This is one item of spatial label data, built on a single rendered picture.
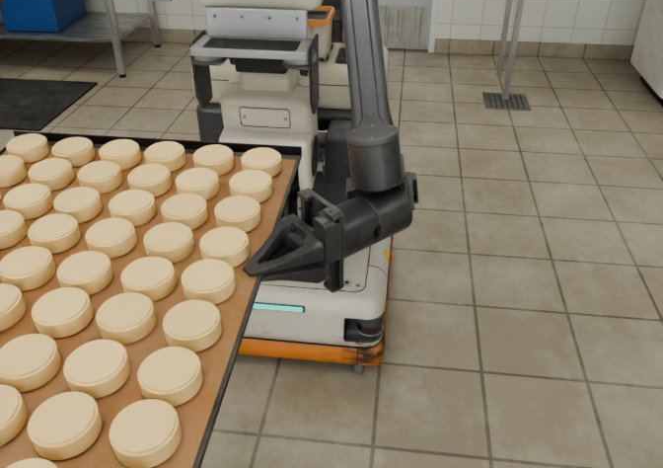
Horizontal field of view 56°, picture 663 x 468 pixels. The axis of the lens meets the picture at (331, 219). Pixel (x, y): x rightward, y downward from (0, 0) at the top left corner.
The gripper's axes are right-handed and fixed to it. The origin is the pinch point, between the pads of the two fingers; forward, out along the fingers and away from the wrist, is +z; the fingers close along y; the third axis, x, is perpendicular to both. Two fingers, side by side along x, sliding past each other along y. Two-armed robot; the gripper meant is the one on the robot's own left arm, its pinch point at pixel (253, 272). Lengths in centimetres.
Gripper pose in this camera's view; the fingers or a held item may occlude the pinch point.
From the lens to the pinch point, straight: 64.4
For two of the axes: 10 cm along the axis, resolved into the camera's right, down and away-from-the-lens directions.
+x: -6.1, -4.4, 6.5
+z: -7.9, 3.5, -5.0
